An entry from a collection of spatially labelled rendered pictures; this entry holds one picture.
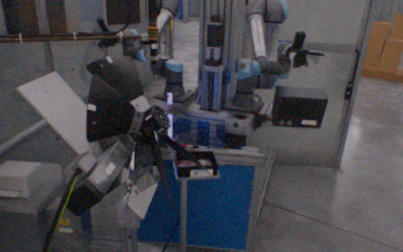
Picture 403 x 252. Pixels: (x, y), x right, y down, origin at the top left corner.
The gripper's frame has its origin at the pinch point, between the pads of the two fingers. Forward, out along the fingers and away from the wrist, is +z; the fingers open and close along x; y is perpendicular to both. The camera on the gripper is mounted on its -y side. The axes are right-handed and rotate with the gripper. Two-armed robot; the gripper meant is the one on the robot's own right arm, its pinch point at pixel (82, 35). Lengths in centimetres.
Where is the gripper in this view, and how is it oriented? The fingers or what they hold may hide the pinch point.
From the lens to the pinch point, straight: 196.6
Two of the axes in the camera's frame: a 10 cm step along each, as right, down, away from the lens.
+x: -7.0, -4.2, 5.8
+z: -7.0, 2.5, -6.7
